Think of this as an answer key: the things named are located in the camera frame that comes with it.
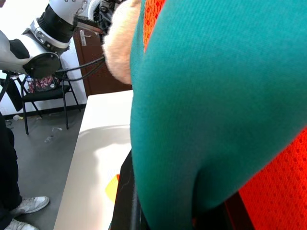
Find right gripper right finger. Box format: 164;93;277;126
224;191;256;230

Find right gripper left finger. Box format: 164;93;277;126
110;148;149;230

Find teal and orange backpack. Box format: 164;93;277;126
129;0;307;230

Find brown wooden door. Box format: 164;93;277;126
71;28;133;97

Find floral patterned bag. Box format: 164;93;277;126
27;76;60;93

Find black metal chair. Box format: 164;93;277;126
0;70;24;112
20;68;82;135

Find white grey sneaker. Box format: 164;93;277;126
4;218;39;230
9;195;50;218

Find person black trouser leg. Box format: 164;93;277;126
0;112;24;227

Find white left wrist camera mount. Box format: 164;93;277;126
47;0;101;24

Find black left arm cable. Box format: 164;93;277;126
68;61;106;81
55;57;106;74

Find beige plush toy keychain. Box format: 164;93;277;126
102;0;142;85

